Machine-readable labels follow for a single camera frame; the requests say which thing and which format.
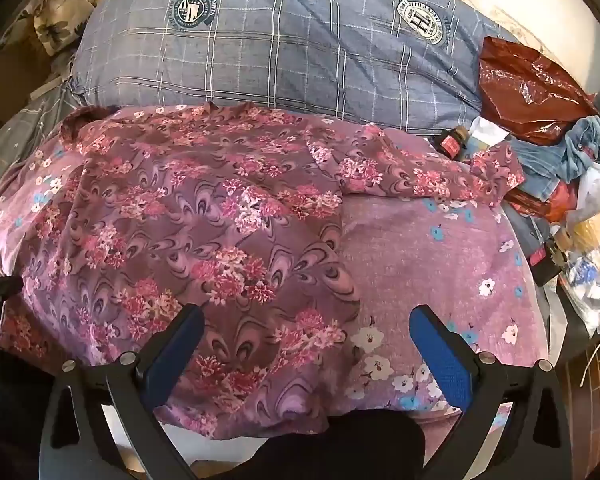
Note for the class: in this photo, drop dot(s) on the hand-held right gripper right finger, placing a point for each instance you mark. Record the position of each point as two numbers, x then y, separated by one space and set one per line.
440 355

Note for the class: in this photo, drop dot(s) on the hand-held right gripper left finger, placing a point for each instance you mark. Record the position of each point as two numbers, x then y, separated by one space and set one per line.
177 347

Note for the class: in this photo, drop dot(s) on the purple floral garment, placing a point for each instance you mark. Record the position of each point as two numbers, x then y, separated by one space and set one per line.
205 220

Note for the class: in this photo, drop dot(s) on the pink floral bed sheet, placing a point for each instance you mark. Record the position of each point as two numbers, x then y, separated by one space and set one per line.
430 260

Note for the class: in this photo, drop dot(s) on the grey plaid cloth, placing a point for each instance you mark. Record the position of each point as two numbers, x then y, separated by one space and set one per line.
25 130

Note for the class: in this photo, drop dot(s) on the black pouch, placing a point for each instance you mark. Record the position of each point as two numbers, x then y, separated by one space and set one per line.
545 267

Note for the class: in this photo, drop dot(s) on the orange red plastic wrap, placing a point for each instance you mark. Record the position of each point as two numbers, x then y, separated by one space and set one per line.
550 202

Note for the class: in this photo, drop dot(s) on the brown bottle with red label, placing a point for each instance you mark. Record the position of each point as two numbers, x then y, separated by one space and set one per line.
450 144

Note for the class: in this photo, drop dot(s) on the white paper package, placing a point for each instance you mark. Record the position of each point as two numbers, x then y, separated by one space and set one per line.
485 135

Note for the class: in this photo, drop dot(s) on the beige floral cloth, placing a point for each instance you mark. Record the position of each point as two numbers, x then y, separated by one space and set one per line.
60 15

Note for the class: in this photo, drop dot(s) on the blue jeans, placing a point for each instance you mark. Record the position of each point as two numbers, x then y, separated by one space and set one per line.
580 145

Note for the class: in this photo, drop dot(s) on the red plastic bag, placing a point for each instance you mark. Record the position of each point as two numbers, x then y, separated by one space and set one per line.
525 90

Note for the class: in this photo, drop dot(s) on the blue plaid pillow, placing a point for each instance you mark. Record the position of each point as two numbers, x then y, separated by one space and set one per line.
290 50

